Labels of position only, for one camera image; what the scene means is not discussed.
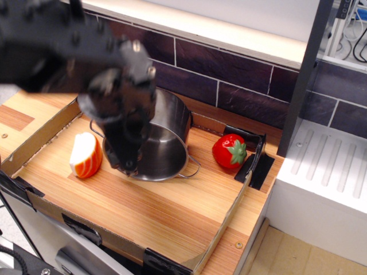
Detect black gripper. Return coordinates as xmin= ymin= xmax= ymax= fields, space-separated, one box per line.
xmin=77 ymin=40 xmax=156 ymax=176

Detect red toy strawberry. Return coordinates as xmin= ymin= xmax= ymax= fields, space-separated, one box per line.
xmin=212 ymin=133 xmax=247 ymax=168

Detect white toy sink drainboard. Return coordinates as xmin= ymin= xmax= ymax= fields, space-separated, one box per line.
xmin=266 ymin=120 xmax=366 ymax=265

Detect stainless steel pot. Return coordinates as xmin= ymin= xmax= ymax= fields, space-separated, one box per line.
xmin=89 ymin=87 xmax=201 ymax=182

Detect cables in background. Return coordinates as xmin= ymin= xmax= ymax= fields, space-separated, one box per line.
xmin=337 ymin=0 xmax=367 ymax=62

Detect wooden shelf with dark posts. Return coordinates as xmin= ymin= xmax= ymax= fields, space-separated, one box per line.
xmin=82 ymin=1 xmax=333 ymax=156

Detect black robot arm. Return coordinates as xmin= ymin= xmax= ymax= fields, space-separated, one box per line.
xmin=1 ymin=1 xmax=156 ymax=175

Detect orange white toy sushi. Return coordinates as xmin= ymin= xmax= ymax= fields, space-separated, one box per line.
xmin=69 ymin=132 xmax=103 ymax=179

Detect cardboard fence with black tape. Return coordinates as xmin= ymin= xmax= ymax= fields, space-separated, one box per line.
xmin=1 ymin=92 xmax=282 ymax=274

